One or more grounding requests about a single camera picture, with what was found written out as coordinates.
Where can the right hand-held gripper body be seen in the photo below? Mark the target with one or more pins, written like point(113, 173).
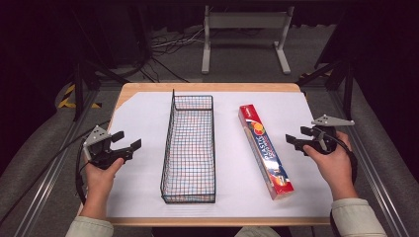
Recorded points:
point(326, 141)

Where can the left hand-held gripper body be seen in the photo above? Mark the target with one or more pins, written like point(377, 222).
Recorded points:
point(99, 148)

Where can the red plastic wrap box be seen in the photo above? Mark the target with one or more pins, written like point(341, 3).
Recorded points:
point(265, 148)

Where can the person's right hand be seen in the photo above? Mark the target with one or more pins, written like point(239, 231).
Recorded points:
point(337, 171)

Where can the person's left hand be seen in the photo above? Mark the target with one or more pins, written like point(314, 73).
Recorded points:
point(99, 181)

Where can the black tripod stand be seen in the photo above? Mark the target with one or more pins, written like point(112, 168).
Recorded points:
point(347, 89)
point(78, 89)

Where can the yellow black hazard tape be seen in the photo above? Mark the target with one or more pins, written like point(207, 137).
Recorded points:
point(67, 98)

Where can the white metal stand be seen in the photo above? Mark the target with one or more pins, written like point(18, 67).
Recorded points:
point(247, 20)

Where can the aluminium rail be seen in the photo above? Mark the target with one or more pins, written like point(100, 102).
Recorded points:
point(372, 171)
point(42, 184)

